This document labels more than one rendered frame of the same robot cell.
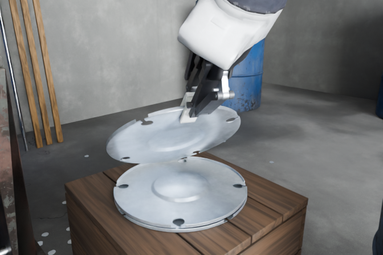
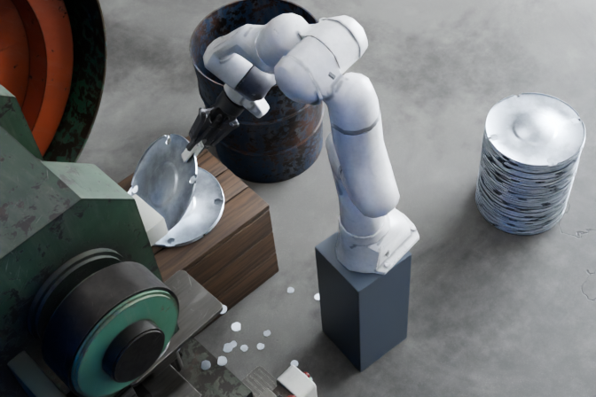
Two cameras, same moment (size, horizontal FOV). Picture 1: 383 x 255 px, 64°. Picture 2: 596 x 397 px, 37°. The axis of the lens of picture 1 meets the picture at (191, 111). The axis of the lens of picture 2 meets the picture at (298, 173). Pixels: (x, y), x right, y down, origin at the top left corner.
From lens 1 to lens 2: 233 cm
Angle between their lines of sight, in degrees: 75
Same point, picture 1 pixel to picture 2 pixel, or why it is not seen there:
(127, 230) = (220, 229)
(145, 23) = not seen: outside the picture
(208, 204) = (199, 186)
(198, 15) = (259, 105)
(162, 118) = (193, 169)
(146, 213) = (207, 219)
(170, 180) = not seen: hidden behind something
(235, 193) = not seen: hidden behind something
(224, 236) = (228, 181)
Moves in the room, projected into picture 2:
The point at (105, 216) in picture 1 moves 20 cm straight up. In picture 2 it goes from (205, 245) to (194, 202)
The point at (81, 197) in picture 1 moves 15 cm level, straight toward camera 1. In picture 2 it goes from (180, 267) to (231, 247)
